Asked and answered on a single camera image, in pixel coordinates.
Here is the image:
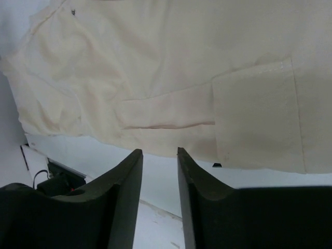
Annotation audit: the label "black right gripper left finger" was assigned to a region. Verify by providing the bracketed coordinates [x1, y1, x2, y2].
[1, 149, 143, 248]

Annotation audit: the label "beige cargo trousers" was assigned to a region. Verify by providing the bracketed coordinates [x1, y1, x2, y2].
[1, 1, 331, 173]

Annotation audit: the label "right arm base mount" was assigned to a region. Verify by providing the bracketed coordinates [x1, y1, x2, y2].
[20, 144, 86, 197]

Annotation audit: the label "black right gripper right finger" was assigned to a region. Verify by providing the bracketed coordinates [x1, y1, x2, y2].
[177, 148, 331, 248]

